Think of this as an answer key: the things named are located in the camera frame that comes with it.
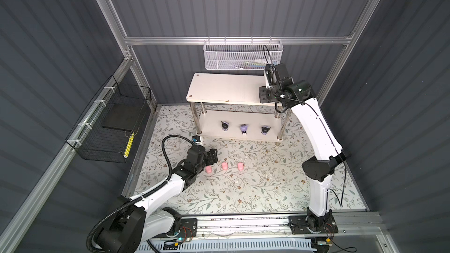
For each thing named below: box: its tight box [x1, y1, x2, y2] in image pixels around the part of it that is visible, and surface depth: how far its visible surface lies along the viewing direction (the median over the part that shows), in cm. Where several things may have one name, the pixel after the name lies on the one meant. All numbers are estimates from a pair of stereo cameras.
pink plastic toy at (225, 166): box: [221, 161, 229, 171], surface depth 93 cm
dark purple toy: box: [220, 120, 230, 132], surface depth 98 cm
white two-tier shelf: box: [185, 72, 292, 143], surface depth 91 cm
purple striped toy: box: [260, 125, 272, 136], surface depth 98 cm
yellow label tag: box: [123, 132, 135, 159], surface depth 69 cm
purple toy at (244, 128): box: [240, 124, 249, 135], surface depth 99 cm
